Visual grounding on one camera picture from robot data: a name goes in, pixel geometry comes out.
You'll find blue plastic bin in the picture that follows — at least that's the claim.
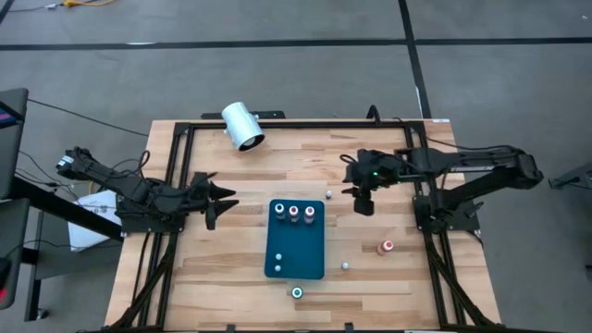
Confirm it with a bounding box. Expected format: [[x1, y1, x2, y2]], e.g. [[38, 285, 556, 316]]
[[264, 198, 327, 280]]

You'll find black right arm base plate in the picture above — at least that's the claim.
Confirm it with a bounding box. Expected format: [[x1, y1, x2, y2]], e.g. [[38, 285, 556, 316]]
[[413, 196, 481, 234]]

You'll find black desk beam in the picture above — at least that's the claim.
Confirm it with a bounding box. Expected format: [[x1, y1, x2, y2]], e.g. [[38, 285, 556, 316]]
[[8, 175, 125, 241]]

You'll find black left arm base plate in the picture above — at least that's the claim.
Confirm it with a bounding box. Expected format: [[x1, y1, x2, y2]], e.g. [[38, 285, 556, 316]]
[[119, 207, 186, 235]]

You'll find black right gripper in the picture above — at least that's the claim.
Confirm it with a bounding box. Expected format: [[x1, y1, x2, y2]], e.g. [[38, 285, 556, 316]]
[[342, 148, 407, 217]]

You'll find black stand post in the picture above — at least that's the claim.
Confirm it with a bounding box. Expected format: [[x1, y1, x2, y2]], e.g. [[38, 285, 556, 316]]
[[23, 210, 51, 323]]

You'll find black aluminium frame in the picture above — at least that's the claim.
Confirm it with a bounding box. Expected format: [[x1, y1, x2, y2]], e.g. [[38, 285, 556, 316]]
[[104, 117, 505, 333]]

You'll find thin black floor cable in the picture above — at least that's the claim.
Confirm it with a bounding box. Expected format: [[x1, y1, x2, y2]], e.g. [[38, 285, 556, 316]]
[[26, 98, 150, 138]]

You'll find grey metal stand foot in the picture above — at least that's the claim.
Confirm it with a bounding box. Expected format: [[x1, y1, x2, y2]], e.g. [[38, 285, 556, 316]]
[[548, 162, 592, 199]]

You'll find black flat bracket bar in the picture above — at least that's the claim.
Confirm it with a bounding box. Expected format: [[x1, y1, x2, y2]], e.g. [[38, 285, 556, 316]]
[[201, 110, 287, 120]]

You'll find white box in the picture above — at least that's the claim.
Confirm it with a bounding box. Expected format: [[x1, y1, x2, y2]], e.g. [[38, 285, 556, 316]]
[[68, 189, 124, 253]]

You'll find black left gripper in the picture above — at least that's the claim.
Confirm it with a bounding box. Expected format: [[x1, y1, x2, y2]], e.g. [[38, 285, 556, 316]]
[[182, 173, 241, 231]]

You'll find black power cable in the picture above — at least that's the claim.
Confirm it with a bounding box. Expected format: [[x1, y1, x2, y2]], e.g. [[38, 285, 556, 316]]
[[366, 105, 514, 154]]

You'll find dark monitor screen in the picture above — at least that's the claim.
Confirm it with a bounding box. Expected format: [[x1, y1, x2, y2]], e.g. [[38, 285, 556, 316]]
[[0, 87, 30, 200], [0, 198, 31, 311]]

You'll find white cylindrical lamp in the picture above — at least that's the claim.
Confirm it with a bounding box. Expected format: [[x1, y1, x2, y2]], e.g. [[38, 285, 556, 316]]
[[220, 101, 266, 153]]

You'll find yellow floor cable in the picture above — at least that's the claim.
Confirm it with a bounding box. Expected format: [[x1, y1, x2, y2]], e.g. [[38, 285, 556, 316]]
[[45, 0, 117, 9]]

